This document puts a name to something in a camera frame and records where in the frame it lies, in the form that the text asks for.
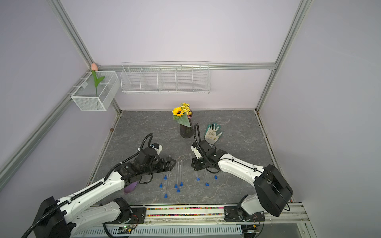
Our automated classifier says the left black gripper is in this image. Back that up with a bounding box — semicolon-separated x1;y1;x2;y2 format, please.
142;157;176;176

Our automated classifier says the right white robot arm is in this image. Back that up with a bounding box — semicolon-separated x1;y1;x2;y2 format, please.
191;124;293;222

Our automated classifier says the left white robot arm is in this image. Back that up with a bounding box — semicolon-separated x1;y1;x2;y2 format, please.
23;133;177;238

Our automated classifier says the green white work glove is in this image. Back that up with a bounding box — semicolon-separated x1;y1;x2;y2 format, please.
204;123;223;145

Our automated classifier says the dark glass flower vase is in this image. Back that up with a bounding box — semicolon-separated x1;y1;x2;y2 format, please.
180;119;194;138

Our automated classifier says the yellow sunflower bouquet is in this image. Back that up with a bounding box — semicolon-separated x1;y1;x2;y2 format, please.
172;103;193;128

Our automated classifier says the green circuit board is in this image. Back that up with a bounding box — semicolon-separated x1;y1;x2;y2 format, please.
117;226;134;235

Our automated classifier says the pink artificial tulip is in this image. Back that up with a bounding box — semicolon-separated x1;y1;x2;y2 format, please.
91;63;105;97

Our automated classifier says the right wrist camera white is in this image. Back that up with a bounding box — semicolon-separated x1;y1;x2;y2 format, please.
191;142;202;159

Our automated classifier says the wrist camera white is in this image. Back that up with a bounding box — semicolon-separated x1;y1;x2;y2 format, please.
191;142;202;159
152;143;163;156

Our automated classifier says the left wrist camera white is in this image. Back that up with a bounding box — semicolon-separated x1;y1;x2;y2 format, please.
152;143;163;156

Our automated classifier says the purple scoop pink handle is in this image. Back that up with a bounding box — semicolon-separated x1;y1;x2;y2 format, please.
124;181;138;194

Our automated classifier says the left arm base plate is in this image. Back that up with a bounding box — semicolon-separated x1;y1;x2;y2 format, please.
116;207;147;224

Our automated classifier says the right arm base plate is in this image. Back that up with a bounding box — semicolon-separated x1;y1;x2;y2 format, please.
224;206;265;222

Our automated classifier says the white vented cable duct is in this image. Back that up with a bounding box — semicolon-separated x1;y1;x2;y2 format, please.
72;225;243;238

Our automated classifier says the white wire wall shelf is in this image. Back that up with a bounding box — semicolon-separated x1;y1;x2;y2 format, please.
121;61;211;94

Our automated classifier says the white mesh wall basket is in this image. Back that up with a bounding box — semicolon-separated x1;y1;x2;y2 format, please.
71;71;121;112

